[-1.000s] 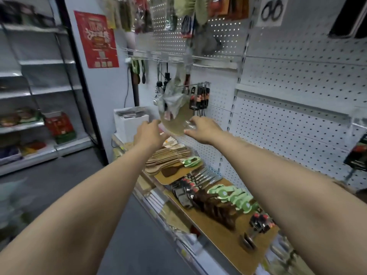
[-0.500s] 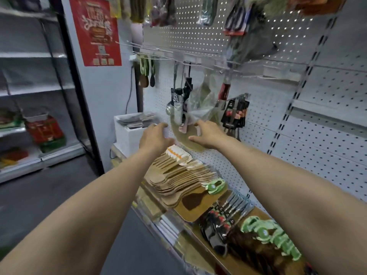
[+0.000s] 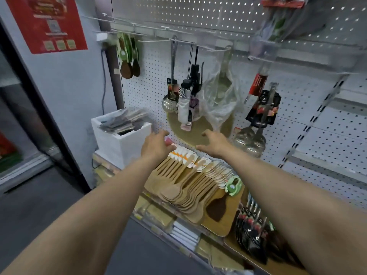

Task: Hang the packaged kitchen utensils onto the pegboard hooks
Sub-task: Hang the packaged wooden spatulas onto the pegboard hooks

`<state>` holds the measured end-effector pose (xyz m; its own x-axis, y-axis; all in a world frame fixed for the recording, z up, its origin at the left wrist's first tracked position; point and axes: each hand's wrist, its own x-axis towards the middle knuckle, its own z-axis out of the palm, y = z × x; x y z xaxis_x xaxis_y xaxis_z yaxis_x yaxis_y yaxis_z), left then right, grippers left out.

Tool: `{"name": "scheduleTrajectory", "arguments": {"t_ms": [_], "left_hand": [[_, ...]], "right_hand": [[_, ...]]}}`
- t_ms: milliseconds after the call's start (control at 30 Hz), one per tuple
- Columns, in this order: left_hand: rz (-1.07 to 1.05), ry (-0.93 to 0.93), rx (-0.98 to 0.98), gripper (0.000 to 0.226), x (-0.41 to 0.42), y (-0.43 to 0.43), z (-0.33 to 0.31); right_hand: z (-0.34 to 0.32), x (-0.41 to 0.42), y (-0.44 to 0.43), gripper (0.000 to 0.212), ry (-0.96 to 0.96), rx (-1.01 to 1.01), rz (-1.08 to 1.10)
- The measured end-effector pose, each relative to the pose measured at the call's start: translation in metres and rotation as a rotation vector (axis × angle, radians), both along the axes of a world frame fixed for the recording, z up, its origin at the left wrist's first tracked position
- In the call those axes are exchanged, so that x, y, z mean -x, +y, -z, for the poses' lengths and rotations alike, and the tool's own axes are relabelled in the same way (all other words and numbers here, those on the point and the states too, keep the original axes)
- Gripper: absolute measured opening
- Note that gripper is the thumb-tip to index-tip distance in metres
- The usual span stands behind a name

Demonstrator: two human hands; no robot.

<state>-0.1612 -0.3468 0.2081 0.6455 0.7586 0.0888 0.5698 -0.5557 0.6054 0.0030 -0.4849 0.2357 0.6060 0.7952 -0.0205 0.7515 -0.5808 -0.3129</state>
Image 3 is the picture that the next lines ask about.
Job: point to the pile of wooden spatulas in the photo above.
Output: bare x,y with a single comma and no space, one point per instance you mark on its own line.
183,194

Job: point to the person's left hand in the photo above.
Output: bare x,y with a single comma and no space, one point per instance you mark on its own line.
156,147

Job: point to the row of dark spoons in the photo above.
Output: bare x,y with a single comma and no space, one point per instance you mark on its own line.
275,243

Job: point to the red poster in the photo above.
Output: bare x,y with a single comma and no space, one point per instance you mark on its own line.
43,25

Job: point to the clear plastic bag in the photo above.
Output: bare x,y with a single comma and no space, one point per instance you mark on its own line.
220,105

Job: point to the bunch of hanging steel ladles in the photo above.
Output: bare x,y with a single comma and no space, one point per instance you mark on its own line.
252,140

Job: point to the bundle of packets in plastic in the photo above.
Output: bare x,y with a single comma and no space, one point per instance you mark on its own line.
123,123

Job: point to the person's right forearm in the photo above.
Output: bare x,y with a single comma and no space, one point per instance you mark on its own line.
286,203

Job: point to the round wooden board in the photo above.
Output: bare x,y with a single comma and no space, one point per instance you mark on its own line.
189,134

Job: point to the person's right hand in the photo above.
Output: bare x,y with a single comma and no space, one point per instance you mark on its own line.
215,144

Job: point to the black folded umbrella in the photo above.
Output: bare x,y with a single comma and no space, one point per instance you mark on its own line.
196,74

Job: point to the white foam box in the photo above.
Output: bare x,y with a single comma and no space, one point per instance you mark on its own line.
120,148

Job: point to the pink folded umbrella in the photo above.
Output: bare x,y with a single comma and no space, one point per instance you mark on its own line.
195,107

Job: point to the bundle of carded steel utensils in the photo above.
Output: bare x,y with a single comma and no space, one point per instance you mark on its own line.
252,237

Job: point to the red packet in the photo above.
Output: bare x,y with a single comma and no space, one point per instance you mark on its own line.
169,141

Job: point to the green-card spatulas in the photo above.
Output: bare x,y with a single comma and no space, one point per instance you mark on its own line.
216,210

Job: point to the person's left forearm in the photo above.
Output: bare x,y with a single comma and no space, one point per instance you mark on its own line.
86,220

